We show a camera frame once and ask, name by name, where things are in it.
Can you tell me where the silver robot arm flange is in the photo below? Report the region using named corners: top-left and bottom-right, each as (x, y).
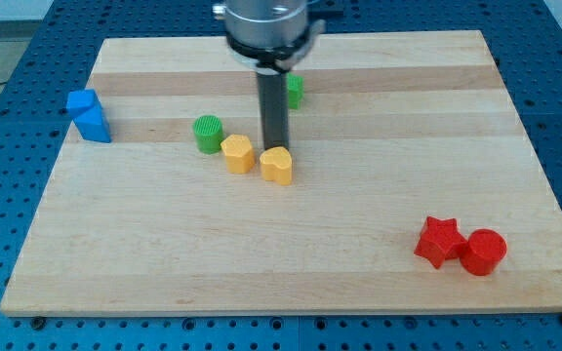
top-left (212, 0), bottom-right (326, 75)

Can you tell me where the yellow heart block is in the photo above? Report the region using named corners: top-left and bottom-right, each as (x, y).
top-left (260, 146), bottom-right (293, 185)

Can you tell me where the wooden board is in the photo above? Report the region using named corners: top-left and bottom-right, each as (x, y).
top-left (0, 30), bottom-right (562, 317)

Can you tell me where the green block behind rod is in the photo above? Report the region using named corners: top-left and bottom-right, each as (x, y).
top-left (286, 73), bottom-right (304, 109)

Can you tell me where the yellow hexagon block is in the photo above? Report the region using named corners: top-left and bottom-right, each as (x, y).
top-left (221, 135), bottom-right (255, 174)

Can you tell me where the red star block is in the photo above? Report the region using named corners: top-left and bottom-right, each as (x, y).
top-left (414, 216), bottom-right (467, 269)

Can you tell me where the red cylinder block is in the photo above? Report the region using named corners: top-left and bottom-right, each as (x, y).
top-left (460, 228), bottom-right (507, 276)

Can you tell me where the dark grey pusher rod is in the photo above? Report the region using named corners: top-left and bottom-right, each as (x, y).
top-left (257, 73), bottom-right (290, 149)

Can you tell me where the blue triangular block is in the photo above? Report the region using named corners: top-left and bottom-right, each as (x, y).
top-left (66, 89), bottom-right (111, 143)

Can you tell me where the green cylinder block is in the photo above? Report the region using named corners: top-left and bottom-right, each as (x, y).
top-left (192, 115), bottom-right (223, 154)

